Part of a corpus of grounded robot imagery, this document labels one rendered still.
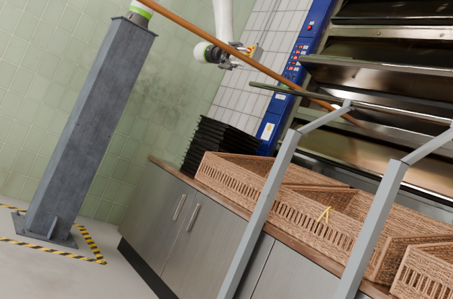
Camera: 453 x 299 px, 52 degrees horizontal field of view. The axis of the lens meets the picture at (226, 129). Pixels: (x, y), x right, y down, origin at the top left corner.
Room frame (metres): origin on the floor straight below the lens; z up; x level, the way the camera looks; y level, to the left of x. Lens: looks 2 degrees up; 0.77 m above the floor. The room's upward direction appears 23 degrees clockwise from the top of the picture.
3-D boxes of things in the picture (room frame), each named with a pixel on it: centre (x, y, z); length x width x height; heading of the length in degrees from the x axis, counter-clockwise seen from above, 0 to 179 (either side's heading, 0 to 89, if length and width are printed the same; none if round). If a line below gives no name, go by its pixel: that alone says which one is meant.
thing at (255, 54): (3.18, 0.04, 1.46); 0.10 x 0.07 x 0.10; 34
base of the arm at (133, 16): (2.57, 0.71, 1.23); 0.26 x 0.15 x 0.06; 30
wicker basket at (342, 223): (1.80, -0.63, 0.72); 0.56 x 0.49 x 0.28; 35
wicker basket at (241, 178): (2.29, -0.29, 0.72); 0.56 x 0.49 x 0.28; 34
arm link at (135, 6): (2.51, 0.68, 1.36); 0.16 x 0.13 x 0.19; 171
